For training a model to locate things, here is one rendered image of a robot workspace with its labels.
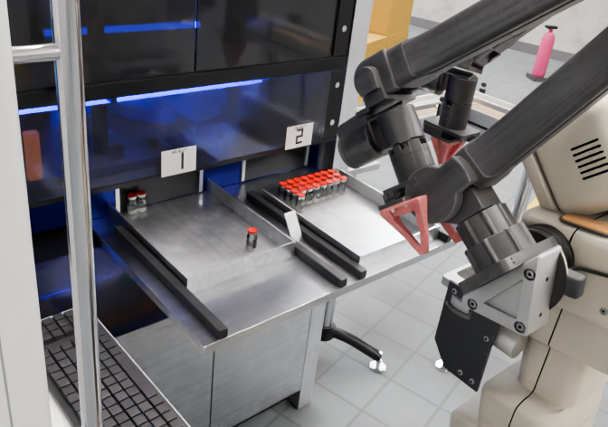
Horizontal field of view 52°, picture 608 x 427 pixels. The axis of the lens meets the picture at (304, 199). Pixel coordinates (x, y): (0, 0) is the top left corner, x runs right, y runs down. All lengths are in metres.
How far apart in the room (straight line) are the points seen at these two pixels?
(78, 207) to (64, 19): 0.18
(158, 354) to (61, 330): 0.46
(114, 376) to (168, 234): 0.38
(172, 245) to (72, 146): 0.73
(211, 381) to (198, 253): 0.60
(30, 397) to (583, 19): 7.69
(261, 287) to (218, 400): 0.73
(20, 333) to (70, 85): 0.25
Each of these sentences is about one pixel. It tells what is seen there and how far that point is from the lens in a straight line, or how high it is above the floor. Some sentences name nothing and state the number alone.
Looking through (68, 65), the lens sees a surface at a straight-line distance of 0.60.
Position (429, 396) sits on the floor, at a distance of 2.37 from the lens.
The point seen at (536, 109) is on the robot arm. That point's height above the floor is 1.38.
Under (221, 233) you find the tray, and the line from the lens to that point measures 1.37.
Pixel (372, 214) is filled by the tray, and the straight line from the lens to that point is 1.52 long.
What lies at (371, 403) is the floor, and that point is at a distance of 2.29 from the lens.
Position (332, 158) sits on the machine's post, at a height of 0.93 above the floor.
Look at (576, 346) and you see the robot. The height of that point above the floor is 1.03.
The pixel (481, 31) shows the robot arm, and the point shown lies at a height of 1.45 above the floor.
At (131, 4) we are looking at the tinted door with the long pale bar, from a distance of 1.23.
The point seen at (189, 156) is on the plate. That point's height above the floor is 1.03.
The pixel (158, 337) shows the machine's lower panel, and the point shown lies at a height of 0.55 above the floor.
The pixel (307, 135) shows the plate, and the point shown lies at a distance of 1.57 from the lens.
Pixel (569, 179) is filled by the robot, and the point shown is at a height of 1.27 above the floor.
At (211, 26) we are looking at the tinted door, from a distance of 1.32.
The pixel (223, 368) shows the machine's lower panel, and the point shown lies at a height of 0.35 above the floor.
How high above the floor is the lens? 1.59
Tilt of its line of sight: 27 degrees down
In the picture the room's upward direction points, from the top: 7 degrees clockwise
